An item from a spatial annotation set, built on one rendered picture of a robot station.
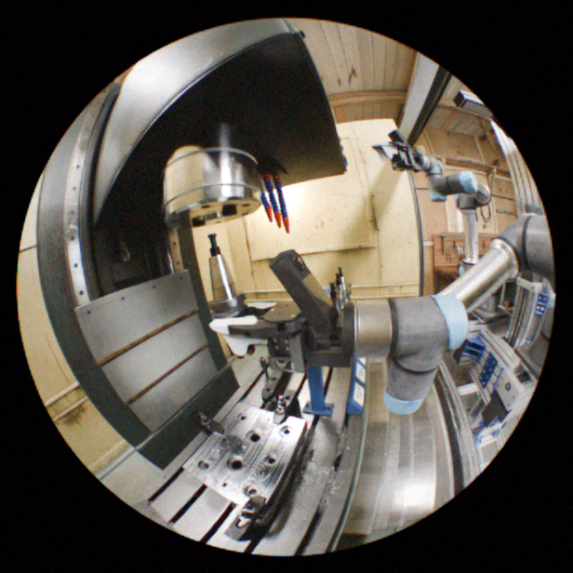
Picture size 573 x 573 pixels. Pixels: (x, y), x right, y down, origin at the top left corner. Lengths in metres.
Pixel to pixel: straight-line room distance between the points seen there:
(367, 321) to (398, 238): 1.07
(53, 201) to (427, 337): 0.90
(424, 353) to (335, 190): 1.14
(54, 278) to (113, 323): 0.25
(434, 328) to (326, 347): 0.14
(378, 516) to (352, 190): 1.57
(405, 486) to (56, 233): 1.30
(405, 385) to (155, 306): 0.70
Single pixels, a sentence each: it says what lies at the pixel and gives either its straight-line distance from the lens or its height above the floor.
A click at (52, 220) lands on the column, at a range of 0.72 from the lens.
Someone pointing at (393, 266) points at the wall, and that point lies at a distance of 1.25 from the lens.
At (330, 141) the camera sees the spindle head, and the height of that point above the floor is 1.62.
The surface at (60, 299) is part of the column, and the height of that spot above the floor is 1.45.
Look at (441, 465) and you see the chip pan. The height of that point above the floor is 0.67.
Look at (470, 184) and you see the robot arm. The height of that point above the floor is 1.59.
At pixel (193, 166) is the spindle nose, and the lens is 0.23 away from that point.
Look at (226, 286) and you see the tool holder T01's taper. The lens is 0.27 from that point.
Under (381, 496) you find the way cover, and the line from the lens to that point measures 0.74.
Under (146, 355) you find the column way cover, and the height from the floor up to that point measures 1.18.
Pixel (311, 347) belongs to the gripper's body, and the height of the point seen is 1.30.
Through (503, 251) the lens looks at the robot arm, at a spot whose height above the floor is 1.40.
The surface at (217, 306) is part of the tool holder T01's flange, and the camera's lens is 0.27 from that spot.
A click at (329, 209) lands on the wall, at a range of 1.23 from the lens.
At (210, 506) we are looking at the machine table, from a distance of 0.60.
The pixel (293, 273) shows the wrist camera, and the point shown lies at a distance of 0.20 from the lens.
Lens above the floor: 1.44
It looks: 13 degrees down
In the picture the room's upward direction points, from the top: 9 degrees counter-clockwise
